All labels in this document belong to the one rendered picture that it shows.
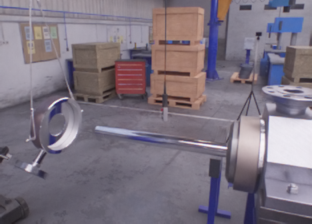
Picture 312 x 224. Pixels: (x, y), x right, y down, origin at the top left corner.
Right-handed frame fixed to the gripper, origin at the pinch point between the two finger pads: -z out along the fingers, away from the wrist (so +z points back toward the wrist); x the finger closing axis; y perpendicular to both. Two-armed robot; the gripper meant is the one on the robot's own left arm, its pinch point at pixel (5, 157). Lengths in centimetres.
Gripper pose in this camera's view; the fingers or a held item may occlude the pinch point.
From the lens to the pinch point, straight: 181.7
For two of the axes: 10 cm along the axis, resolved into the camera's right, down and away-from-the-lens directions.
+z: -9.1, -2.0, 3.6
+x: 3.6, -8.2, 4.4
